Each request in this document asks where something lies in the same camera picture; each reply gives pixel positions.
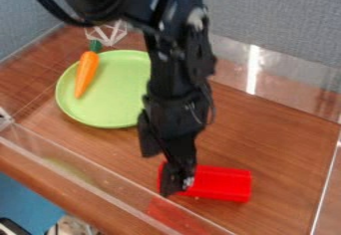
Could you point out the clear acrylic enclosure wall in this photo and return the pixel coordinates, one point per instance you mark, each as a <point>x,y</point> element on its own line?
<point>277,129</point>

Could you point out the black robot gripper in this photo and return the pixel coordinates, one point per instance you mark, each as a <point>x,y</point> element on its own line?
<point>172,120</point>

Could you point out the green round plate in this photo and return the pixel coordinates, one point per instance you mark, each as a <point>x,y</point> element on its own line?
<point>113,100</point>

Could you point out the red rectangular block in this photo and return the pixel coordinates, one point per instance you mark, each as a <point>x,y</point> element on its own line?
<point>214,182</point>

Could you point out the orange toy carrot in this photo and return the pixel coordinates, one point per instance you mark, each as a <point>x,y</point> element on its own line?
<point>87,67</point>

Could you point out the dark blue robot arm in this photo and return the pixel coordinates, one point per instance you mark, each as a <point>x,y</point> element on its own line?
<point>174,25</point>

